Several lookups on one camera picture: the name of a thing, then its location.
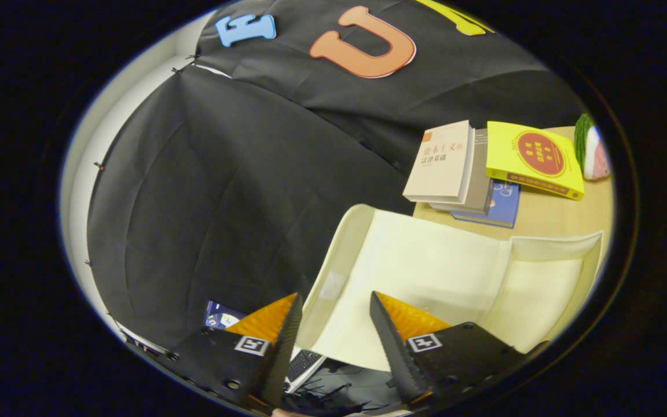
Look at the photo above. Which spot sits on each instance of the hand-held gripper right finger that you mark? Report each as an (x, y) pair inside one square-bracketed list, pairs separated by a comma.
[(394, 353)]

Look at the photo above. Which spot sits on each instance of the blue book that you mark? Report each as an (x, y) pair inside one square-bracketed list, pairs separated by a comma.
[(504, 205)]

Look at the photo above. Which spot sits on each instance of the beige book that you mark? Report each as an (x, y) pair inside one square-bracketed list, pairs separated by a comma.
[(438, 165)]

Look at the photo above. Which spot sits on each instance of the watermelon slice plush toy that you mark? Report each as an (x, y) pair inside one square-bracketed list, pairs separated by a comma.
[(594, 150)]

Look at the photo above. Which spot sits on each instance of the open laptop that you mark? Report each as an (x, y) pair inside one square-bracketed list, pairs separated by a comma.
[(304, 365)]

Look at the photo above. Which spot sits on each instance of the yellow book with red circle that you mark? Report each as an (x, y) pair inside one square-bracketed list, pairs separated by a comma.
[(533, 156)]

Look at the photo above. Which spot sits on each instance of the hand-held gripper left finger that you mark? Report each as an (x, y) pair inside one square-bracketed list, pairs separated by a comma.
[(284, 353)]

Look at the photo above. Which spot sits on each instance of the cream fabric storage box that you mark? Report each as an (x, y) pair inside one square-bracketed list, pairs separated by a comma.
[(426, 266)]

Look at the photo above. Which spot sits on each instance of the grey book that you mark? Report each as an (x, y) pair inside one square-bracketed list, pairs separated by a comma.
[(480, 185)]

